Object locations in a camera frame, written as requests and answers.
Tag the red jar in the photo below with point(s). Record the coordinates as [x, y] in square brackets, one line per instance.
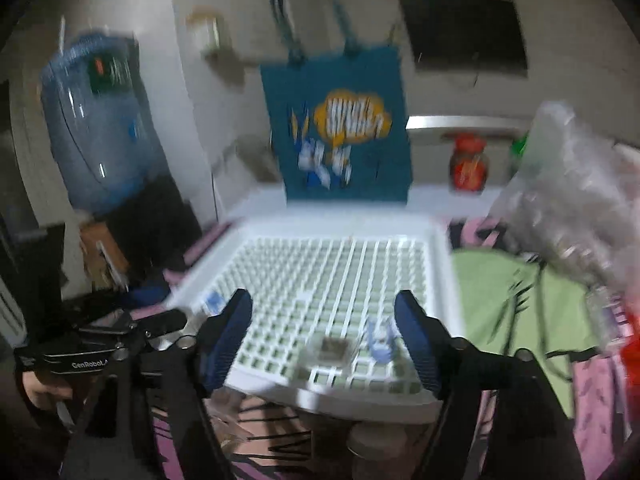
[467, 165]

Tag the clear plastic bag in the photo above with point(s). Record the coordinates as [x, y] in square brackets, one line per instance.
[565, 200]

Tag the person's left hand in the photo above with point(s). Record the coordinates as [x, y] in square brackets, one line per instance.
[45, 392]

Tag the round clear plastic container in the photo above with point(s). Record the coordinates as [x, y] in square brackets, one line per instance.
[377, 442]

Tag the black wall television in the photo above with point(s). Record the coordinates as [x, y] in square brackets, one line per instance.
[465, 30]

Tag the white perforated plastic tray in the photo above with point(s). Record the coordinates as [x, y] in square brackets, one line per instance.
[340, 230]

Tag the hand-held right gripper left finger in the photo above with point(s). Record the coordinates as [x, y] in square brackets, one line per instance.
[230, 335]

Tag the wall switch box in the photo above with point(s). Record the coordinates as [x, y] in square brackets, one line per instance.
[207, 30]

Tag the light blue plastic clip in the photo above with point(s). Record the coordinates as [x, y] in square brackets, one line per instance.
[215, 303]
[382, 344]

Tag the blue water jug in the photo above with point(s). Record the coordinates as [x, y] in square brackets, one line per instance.
[100, 125]

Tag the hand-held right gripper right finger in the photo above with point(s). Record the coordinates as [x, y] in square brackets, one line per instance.
[420, 345]

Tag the red plastic bag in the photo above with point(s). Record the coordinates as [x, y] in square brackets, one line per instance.
[632, 350]

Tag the white power strip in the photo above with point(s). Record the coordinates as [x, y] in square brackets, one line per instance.
[111, 265]

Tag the blue cartoon tote bag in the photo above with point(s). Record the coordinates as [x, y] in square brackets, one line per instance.
[345, 160]

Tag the green and white box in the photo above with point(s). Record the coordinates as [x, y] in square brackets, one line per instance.
[520, 150]

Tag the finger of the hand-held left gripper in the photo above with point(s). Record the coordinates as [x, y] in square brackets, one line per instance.
[147, 342]
[160, 320]

